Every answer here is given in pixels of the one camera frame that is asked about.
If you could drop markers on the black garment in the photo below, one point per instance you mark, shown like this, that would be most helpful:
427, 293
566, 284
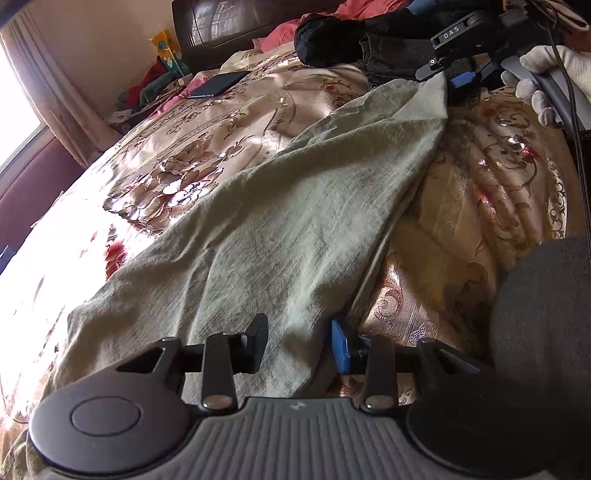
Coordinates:
328, 39

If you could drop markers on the purple sofa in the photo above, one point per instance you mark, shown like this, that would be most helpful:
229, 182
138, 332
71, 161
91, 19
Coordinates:
32, 184

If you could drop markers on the beige curtain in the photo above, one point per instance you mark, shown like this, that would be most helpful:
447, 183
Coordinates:
51, 92

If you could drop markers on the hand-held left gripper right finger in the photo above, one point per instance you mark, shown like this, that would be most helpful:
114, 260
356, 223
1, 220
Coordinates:
340, 346

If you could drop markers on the pink cloth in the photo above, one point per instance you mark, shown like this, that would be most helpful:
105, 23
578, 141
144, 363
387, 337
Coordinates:
351, 11

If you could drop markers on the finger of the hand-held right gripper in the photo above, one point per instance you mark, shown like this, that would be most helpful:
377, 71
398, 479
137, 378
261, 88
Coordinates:
489, 76
461, 82

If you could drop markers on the person's right hand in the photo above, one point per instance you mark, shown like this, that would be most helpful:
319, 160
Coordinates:
572, 62

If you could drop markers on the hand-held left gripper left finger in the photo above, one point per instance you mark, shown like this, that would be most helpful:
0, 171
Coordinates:
254, 341

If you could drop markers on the dark flat phone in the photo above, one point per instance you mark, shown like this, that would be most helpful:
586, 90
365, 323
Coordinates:
217, 84

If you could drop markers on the dark grey garment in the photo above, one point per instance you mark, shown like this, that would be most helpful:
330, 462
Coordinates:
392, 57

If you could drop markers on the green pants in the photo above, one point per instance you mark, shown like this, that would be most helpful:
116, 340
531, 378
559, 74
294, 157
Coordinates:
277, 230

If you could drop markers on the pile of clothes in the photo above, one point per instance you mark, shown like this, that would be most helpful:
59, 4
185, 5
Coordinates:
147, 87

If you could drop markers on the person's dark grey clothing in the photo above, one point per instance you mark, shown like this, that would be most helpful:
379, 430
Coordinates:
549, 300

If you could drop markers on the floral satin bedspread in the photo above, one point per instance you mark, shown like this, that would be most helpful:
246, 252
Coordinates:
485, 184

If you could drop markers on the yellow packaging box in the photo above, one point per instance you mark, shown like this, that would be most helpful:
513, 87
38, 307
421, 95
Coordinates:
168, 53

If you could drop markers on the dark wooden headboard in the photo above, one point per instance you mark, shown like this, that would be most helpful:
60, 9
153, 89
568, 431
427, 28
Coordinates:
217, 27

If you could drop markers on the window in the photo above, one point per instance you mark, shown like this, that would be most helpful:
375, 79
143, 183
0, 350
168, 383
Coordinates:
16, 106

